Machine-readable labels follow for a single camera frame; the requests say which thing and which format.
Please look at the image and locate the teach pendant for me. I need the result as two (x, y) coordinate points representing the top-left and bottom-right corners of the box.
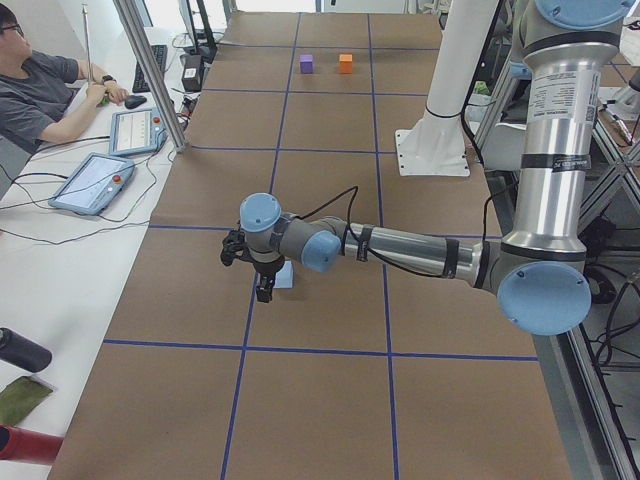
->
(48, 153), (135, 216)
(109, 108), (167, 156)

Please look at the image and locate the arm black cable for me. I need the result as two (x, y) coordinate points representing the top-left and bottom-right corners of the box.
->
(299, 185), (451, 279)

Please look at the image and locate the black power box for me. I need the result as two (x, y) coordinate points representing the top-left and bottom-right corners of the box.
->
(181, 55), (204, 92)

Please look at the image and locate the light blue foam block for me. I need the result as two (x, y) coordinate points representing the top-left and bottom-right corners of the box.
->
(274, 260), (294, 289)

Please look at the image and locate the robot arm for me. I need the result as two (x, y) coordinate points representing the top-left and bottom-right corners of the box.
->
(221, 1), (632, 336)

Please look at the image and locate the teach pendant far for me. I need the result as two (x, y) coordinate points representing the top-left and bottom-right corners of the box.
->
(109, 108), (167, 156)

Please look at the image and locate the red bottle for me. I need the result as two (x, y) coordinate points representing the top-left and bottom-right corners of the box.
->
(1, 425), (64, 466)

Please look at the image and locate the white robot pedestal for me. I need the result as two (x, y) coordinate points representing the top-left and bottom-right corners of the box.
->
(395, 0), (499, 177)

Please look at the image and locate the black water bottle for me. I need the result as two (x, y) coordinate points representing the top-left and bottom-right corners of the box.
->
(1, 327), (52, 373)

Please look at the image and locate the black computer mouse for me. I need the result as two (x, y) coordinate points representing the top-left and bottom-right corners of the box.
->
(124, 95), (147, 110)

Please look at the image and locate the seated person grey shirt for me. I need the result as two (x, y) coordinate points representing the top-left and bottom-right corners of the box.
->
(1, 5), (130, 154)

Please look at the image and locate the teach pendant near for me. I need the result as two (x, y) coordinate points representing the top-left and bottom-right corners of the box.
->
(48, 153), (135, 216)

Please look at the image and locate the orange foam block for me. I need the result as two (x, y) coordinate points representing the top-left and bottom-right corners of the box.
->
(338, 53), (353, 74)

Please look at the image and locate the black keyboard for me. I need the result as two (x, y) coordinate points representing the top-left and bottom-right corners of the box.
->
(131, 44), (169, 94)

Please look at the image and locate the aluminium frame post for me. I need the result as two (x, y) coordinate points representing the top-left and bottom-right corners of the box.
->
(113, 0), (186, 153)

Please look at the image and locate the green cloth pouch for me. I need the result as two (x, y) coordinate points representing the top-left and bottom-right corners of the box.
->
(1, 376), (53, 426)

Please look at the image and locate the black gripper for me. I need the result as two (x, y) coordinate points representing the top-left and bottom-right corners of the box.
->
(250, 251), (281, 303)

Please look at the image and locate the purple foam block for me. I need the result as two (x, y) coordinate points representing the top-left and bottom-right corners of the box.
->
(299, 54), (314, 74)

